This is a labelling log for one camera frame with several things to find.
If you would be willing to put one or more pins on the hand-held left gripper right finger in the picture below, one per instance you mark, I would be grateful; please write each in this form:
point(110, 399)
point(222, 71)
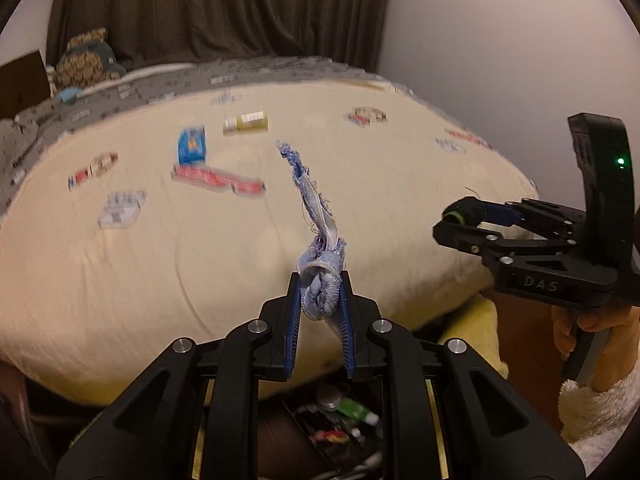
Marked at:
point(347, 330)

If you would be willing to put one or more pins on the brown curtain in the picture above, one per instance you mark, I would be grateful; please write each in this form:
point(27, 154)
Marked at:
point(225, 5)

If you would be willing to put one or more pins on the pink round tin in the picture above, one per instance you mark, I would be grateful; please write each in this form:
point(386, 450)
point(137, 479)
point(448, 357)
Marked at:
point(328, 397)

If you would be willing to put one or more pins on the small yellow bottle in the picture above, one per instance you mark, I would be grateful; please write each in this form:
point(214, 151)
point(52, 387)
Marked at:
point(247, 121)

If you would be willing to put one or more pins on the red wrapper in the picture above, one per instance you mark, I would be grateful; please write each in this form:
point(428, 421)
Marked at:
point(329, 436)

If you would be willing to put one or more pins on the blue fabric item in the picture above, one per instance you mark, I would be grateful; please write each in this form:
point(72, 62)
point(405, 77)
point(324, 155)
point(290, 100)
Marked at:
point(69, 95)

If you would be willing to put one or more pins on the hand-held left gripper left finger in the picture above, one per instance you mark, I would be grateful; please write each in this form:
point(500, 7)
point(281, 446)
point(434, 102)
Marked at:
point(295, 320)

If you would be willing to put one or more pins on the green tube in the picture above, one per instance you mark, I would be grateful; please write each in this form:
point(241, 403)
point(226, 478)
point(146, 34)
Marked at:
point(357, 410)

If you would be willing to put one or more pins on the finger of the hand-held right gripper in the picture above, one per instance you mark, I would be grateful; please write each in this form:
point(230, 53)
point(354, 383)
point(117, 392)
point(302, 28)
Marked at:
point(530, 212)
point(480, 245)

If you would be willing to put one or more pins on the cream printed blanket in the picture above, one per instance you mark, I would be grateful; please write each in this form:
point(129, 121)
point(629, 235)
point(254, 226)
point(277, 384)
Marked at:
point(150, 270)

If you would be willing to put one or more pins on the person's right forearm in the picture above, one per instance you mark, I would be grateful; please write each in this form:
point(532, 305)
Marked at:
point(595, 415)

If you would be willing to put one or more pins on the person's right hand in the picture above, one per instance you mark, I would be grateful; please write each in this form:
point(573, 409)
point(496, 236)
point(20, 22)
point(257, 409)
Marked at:
point(620, 330)

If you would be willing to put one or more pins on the blue packet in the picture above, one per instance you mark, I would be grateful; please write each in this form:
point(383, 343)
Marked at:
point(192, 146)

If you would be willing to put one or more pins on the dark bin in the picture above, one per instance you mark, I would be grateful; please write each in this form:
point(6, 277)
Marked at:
point(280, 440)

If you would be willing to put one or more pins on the blue frayed cloth strip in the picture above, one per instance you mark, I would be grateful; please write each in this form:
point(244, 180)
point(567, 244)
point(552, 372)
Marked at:
point(317, 240)

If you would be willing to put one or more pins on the small black jar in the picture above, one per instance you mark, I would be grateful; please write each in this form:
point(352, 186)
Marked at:
point(460, 211)

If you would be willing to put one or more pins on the yellow fleece blanket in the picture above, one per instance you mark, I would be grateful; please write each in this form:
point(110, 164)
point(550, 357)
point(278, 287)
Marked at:
point(475, 330)

